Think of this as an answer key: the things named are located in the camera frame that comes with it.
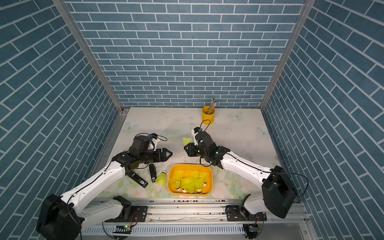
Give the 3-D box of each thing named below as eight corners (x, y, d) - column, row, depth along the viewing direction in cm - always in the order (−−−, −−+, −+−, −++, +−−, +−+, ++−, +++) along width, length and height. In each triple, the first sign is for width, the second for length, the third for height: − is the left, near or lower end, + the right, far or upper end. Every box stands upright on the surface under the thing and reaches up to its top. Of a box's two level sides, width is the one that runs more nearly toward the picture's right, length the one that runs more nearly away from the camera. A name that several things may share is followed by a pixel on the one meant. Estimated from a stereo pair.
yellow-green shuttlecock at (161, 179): (156, 185, 85) (155, 183, 82) (158, 173, 89) (157, 171, 87) (165, 185, 85) (164, 183, 82) (167, 173, 89) (166, 171, 87)
